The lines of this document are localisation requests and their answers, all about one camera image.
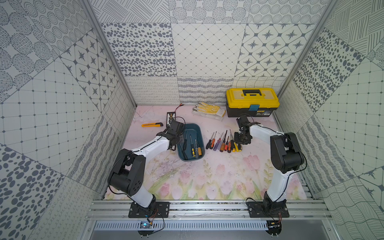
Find yellow cap screwdriver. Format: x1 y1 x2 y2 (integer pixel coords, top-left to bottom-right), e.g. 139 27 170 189
232 143 242 152

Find slim black handle screwdriver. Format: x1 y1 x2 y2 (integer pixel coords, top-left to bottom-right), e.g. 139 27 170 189
182 133 188 160

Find red handle small screwdriver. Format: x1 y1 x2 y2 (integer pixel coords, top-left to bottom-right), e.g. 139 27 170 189
224 136 229 151

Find wooden handle black screwdriver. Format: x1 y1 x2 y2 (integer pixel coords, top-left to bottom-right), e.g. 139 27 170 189
220 131 228 152

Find teal plastic storage box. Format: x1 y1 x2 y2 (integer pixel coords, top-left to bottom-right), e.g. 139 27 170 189
177 123 205 162

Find black grey handle screwdriver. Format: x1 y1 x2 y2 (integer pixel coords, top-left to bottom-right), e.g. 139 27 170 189
206 133 215 150

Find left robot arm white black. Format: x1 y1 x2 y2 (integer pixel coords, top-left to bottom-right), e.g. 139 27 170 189
108 120 186 209

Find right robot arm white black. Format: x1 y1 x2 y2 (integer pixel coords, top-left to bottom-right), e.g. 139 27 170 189
234 115 306 210

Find black balanced charging board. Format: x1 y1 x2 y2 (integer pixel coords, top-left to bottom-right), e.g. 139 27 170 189
167 112 176 125

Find yellow utility knife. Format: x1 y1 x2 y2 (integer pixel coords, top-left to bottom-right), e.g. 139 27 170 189
142 122 164 128

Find yellow black toolbox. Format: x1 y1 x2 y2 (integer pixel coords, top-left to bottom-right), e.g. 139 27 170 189
226 88 280 118

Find yellow white work gloves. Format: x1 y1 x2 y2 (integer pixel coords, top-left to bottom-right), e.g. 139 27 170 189
192 102 226 121

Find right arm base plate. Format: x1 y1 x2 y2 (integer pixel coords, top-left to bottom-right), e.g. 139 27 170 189
246 201 290 219

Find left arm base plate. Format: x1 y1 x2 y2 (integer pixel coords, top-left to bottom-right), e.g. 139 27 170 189
129 201 171 219

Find aluminium rail frame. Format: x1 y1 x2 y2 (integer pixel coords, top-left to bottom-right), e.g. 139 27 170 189
85 200 332 221

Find white slotted cable duct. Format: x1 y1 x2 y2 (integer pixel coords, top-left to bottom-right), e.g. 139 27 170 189
94 220 268 231

